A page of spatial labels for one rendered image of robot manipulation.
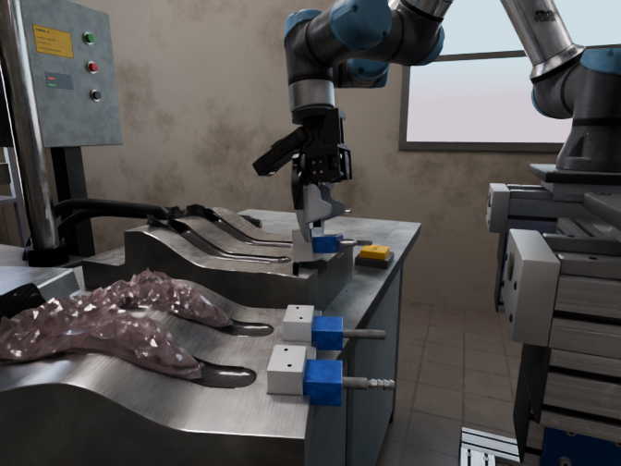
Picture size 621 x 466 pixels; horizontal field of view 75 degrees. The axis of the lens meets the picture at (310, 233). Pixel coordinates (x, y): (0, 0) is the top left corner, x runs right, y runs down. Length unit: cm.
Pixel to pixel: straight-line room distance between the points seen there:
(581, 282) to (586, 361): 8
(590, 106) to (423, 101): 172
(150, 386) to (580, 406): 43
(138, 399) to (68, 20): 119
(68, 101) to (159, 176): 214
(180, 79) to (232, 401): 301
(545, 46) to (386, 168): 172
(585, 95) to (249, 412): 83
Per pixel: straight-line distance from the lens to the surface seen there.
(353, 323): 70
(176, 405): 44
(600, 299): 47
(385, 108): 266
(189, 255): 76
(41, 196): 118
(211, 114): 315
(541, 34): 107
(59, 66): 140
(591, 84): 97
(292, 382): 43
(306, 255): 67
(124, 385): 44
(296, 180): 64
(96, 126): 145
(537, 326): 47
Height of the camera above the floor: 111
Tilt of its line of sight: 14 degrees down
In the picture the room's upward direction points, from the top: straight up
